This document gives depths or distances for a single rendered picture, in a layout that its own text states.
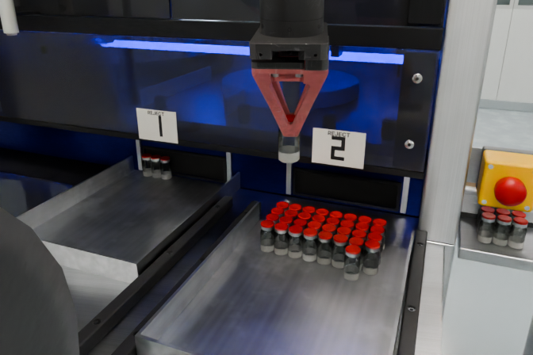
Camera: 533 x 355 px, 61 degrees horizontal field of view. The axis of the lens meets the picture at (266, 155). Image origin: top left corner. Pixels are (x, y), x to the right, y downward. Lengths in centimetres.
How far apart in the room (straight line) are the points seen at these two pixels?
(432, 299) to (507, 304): 160
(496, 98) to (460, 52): 475
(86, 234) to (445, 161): 58
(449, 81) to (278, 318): 40
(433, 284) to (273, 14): 44
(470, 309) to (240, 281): 160
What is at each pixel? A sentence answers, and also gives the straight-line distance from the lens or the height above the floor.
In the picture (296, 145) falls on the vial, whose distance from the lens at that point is 46.
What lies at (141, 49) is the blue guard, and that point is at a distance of 85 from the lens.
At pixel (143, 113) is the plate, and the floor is 104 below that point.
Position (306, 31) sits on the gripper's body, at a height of 123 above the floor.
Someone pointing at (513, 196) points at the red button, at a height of 99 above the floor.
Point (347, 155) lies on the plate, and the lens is 74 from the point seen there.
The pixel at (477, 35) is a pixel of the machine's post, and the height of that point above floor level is 120.
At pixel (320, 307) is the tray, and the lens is 61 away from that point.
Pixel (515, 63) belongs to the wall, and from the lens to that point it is 538.
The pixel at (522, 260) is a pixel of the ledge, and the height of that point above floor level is 88.
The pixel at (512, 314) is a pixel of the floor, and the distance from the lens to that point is 221.
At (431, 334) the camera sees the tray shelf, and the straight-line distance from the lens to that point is 61.
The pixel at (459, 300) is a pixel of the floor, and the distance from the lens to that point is 219.
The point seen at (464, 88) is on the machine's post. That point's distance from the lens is 70.
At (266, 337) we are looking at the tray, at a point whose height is 88.
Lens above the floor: 127
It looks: 21 degrees down
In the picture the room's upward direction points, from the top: straight up
